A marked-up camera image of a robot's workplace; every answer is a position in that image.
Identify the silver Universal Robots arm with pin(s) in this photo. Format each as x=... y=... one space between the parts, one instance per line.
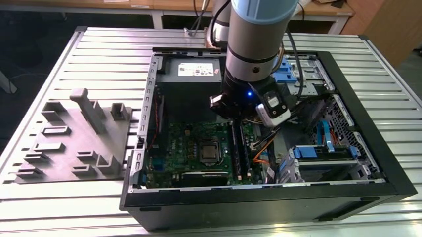
x=253 y=37

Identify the grey power supply unit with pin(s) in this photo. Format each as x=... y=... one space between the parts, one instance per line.
x=187 y=98

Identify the large blue disk carrier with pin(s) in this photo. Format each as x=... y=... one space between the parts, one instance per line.
x=284 y=77

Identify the silver CPU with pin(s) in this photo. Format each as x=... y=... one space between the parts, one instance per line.
x=209 y=151

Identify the tall metal disk bay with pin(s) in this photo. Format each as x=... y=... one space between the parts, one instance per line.
x=310 y=74

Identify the black CPU socket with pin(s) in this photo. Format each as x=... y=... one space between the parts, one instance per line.
x=211 y=161

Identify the green motherboard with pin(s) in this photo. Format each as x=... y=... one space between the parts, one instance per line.
x=177 y=148

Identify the blue disk carrier with disk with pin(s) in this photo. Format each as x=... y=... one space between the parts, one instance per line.
x=304 y=151

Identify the black graphics card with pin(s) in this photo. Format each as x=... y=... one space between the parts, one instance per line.
x=204 y=178

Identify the low metal disk bay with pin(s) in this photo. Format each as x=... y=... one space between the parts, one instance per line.
x=330 y=163

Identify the black open PC case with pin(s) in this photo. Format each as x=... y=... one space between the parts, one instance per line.
x=263 y=207

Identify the grey parts rack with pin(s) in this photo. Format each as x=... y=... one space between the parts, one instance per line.
x=81 y=138

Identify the brown wooden cabinet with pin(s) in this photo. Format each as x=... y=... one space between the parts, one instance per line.
x=388 y=24

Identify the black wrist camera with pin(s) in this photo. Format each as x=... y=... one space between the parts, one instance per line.
x=217 y=103

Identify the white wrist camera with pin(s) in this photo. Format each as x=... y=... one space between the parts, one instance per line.
x=274 y=116

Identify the wooden desk with white frame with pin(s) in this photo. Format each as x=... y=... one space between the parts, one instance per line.
x=99 y=3

